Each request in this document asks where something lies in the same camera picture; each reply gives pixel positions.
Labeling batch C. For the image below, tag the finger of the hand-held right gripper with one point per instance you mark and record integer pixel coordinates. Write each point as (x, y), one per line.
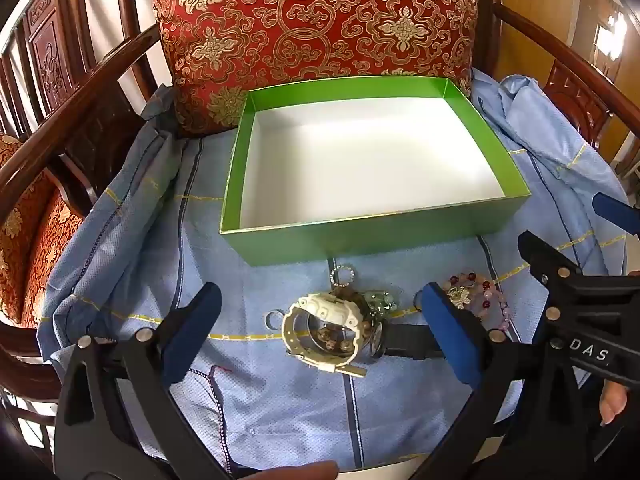
(545, 260)
(617, 212)

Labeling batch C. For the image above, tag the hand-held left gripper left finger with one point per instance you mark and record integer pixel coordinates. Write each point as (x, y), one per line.
(192, 327)

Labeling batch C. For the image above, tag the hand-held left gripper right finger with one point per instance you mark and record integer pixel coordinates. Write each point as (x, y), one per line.
(450, 332)

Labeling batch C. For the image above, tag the silver butterfly charm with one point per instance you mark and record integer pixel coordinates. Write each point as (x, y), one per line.
(460, 295)

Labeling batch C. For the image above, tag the black wrist watch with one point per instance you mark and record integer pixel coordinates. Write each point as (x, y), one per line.
(410, 340)

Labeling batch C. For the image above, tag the white wrist watch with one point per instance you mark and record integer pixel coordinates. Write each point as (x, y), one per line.
(325, 305)

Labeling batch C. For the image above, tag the green cardboard box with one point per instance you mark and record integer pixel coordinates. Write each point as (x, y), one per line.
(360, 160)

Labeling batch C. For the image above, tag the person's right hand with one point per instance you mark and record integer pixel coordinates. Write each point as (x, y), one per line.
(616, 402)

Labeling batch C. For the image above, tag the person's left hand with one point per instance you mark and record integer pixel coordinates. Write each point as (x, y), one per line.
(300, 471)

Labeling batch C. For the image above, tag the light blue cloth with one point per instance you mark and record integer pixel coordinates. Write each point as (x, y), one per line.
(280, 400)

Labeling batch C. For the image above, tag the orange patterned seat cushion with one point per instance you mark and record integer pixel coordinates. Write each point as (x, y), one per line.
(30, 240)

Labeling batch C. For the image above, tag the dark wooden armchair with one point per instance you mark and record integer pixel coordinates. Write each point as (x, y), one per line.
(75, 120)

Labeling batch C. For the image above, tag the carved wooden chair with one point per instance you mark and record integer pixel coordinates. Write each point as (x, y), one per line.
(47, 45)

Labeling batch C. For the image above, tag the red gold patterned cushion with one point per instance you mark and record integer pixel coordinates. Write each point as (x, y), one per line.
(300, 25)

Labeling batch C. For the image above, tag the wall lamp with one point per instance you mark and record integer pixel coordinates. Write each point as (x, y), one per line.
(611, 35)

